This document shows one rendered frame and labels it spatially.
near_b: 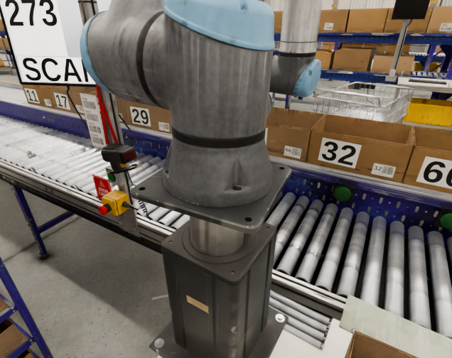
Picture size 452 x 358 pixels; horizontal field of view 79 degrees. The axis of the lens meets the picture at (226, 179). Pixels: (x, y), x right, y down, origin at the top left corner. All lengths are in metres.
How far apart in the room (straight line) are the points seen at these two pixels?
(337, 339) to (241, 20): 0.75
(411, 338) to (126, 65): 0.89
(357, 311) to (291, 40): 0.73
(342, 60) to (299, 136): 4.31
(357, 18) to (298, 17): 5.08
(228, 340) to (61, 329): 1.42
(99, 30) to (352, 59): 5.17
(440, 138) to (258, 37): 1.29
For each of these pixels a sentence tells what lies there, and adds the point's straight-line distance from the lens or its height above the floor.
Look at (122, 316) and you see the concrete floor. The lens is 1.86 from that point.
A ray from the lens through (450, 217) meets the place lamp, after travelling 1.33.
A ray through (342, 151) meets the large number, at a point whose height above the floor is 0.98.
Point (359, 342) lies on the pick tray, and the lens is 0.78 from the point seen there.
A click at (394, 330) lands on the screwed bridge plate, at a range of 0.93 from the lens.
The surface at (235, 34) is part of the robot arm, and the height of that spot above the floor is 1.44.
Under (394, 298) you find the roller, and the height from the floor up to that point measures 0.75.
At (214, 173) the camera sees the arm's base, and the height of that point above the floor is 1.26.
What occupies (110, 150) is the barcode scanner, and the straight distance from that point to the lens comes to 1.01.
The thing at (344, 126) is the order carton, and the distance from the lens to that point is 1.57.
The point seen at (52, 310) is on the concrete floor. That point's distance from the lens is 2.05.
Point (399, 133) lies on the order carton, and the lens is 1.56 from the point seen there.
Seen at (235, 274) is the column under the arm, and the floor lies 1.08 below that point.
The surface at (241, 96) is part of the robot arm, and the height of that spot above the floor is 1.37.
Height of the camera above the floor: 1.44
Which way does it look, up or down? 29 degrees down
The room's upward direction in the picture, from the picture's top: straight up
